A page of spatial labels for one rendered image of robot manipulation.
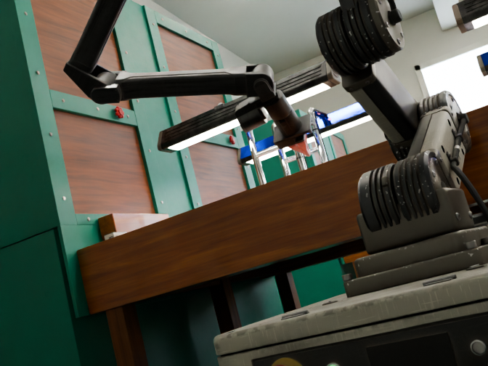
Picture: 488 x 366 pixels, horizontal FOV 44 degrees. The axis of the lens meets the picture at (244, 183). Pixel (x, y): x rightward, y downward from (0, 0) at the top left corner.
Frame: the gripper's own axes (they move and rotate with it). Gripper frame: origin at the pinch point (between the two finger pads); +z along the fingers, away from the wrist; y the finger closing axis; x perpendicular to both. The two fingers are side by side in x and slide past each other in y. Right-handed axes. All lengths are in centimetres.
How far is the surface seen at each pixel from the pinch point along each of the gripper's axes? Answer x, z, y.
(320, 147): -46, 37, 14
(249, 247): 25.0, 1.9, 16.1
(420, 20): -491, 272, 8
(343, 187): 19.6, -2.7, -10.6
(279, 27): -418, 174, 125
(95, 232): 4, -2, 70
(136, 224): -4, 8, 64
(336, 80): -27.7, 1.0, -8.0
